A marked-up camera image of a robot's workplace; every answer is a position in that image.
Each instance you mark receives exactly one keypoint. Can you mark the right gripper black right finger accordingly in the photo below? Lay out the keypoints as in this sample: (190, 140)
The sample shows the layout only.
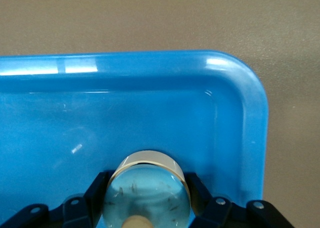
(220, 213)

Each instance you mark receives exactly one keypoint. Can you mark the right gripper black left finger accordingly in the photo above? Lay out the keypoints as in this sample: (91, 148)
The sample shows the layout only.
(77, 213)

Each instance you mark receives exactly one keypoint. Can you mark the light blue desk bell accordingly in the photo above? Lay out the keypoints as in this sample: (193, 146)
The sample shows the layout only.
(147, 193)

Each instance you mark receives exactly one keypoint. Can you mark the blue plastic tray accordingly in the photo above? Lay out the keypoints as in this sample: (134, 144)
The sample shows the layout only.
(125, 117)

